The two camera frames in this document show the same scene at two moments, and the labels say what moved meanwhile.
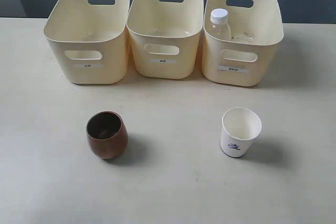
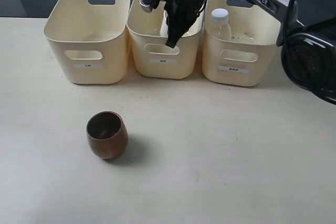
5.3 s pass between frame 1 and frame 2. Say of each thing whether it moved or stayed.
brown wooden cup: stayed
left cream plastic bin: stayed
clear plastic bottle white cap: stayed
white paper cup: moved
